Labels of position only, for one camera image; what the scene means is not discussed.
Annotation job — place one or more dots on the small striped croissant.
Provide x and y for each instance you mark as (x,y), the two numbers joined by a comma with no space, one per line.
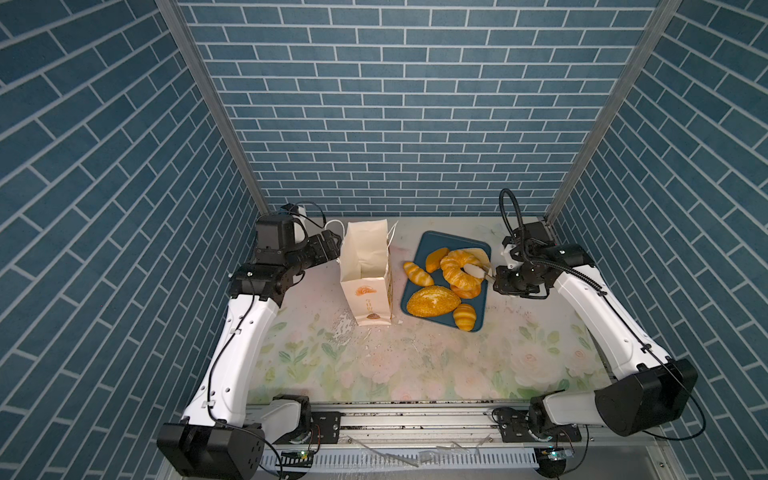
(465,317)

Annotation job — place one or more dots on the white paper bread bag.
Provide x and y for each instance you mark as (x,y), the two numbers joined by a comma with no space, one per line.
(365,270)

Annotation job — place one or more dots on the striped long bread roll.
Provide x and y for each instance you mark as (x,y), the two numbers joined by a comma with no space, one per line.
(417,275)

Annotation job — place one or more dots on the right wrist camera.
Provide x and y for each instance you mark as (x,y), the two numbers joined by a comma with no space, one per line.
(533,238)

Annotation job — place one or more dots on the triangular toast bread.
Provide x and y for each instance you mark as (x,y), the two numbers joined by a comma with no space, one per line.
(479,257)

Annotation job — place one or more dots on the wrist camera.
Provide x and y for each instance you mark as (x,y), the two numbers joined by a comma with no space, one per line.
(533,238)
(279,236)

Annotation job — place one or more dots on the large seeded oval loaf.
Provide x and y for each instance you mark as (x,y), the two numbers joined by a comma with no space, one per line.
(432,301)

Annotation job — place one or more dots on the dark teal tray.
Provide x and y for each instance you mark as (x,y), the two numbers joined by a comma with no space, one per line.
(430,242)

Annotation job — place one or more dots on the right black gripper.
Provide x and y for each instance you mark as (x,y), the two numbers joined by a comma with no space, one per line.
(502,284)

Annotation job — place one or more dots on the large twisted ring bread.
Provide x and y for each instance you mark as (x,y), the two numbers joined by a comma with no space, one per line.
(461,283)

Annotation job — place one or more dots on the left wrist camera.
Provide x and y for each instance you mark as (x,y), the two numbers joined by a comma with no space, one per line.
(279,236)

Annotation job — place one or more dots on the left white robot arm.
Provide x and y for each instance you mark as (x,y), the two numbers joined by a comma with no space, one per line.
(240,360)

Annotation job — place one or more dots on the metal tongs white tips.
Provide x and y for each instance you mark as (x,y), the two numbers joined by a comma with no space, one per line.
(480,272)

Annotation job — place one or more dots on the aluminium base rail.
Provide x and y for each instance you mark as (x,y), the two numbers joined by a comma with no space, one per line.
(456,440)

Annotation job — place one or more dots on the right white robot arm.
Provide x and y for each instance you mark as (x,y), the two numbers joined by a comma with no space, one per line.
(649,387)

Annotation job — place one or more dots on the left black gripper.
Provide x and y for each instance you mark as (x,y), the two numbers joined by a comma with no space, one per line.
(332,250)

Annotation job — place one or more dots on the orange oval bread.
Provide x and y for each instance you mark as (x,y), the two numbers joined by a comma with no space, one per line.
(433,260)

